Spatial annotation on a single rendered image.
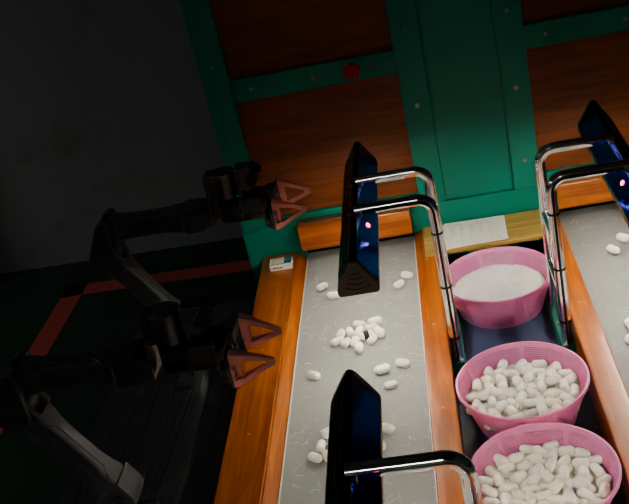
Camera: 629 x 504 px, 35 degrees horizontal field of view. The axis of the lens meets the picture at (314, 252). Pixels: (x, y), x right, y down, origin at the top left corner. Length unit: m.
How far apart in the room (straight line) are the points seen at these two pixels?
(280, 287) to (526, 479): 0.96
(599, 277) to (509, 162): 0.42
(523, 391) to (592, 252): 0.58
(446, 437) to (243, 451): 0.41
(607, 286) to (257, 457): 0.92
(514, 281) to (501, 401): 0.50
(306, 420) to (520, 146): 0.96
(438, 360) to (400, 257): 0.55
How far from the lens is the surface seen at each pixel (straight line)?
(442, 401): 2.02
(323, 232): 2.62
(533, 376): 2.11
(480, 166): 2.63
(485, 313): 2.34
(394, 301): 2.43
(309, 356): 2.29
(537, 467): 1.87
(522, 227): 2.60
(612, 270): 2.44
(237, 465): 1.99
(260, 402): 2.14
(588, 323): 2.20
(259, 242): 2.71
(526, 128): 2.60
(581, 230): 2.63
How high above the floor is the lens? 1.96
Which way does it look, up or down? 26 degrees down
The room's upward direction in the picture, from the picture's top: 13 degrees counter-clockwise
